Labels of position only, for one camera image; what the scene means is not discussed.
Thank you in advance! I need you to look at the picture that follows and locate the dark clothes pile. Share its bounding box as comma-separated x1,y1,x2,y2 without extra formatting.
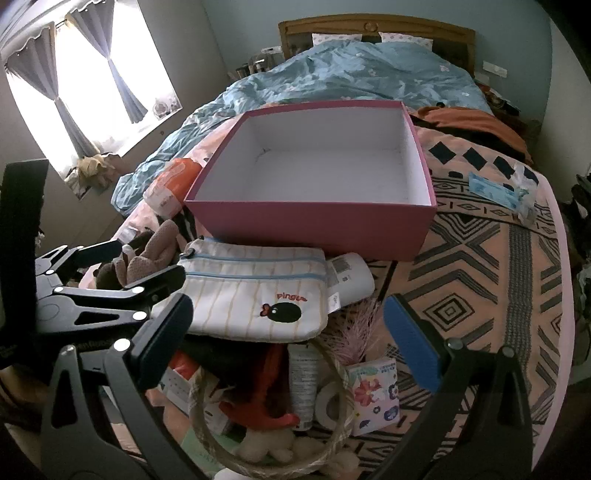
561,173,591,370

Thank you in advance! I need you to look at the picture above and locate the white dotted carton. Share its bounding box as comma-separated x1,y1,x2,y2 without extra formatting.
161,364,232,435

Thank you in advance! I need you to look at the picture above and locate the white labelled bottle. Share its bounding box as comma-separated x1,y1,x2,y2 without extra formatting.
323,251,376,315

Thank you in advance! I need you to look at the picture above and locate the white tape roll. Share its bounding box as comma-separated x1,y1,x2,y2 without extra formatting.
314,378,356,428

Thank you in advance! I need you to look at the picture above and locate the yellow plush toy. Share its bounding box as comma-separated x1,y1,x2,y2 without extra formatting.
65,154,116,190

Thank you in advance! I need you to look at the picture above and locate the pink cardboard box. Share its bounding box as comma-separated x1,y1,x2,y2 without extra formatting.
184,100,438,263

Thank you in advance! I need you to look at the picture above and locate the brown plush toy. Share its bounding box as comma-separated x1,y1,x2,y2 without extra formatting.
95,219,188,289

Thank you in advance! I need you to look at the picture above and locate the peach patterned blanket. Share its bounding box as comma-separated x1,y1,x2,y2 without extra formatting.
122,104,575,467

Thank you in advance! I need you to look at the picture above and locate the white dotted pillow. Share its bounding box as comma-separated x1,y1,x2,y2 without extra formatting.
379,31,435,51
311,32,363,47

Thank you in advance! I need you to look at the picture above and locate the woven plaid hoop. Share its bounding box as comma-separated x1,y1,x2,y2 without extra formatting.
188,339,358,478

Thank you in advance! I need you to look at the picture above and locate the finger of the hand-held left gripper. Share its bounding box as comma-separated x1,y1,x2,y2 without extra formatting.
34,239,127,289
37,264,188,340

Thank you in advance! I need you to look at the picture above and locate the floral tissue packet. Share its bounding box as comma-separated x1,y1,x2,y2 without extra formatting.
346,357,400,437

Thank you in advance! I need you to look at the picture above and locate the white squeeze tube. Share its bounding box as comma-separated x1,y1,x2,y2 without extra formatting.
287,344,321,432

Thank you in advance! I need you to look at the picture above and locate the row of cosmetic bottles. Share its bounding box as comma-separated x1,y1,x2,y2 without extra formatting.
228,46,282,81

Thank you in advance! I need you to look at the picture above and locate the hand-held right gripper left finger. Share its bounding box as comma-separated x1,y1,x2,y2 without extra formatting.
41,293,208,480

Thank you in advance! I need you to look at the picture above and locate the orange garment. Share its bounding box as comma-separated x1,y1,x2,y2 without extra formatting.
413,106,532,164

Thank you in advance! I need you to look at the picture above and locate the striped white zip pouch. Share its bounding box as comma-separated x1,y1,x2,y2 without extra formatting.
178,237,342,344

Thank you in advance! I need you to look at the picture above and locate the blue face mask packet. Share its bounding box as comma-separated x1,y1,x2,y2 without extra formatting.
468,172,525,209

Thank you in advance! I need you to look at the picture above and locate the wooden headboard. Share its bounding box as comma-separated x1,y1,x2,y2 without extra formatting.
278,14,476,77

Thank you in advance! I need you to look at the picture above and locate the orange snack packet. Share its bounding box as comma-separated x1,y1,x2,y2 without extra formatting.
143,157,208,217

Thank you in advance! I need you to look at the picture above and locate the white plush toy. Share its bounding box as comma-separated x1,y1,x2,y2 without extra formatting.
226,427,361,478

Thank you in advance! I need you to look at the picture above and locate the black cloth pouch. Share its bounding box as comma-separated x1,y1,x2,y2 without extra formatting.
185,335,278,366

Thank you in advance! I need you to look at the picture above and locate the pink feather plume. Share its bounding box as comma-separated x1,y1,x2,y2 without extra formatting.
323,298,384,365

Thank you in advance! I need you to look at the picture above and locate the small windowsill ornament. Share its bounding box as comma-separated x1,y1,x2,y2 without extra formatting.
152,97,181,118

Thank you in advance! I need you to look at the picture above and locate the cluttered nightstand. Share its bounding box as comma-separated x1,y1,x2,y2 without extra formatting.
475,78,541,134

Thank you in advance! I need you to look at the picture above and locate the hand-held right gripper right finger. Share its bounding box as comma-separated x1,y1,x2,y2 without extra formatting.
369,294,552,480

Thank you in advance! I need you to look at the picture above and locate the window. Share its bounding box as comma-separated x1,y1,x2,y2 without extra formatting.
4,0,181,183

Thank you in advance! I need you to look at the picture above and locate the red plush toy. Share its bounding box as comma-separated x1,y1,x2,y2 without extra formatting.
219,344,301,432

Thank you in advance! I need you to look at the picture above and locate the blue floral duvet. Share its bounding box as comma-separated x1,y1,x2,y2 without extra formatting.
111,34,492,215

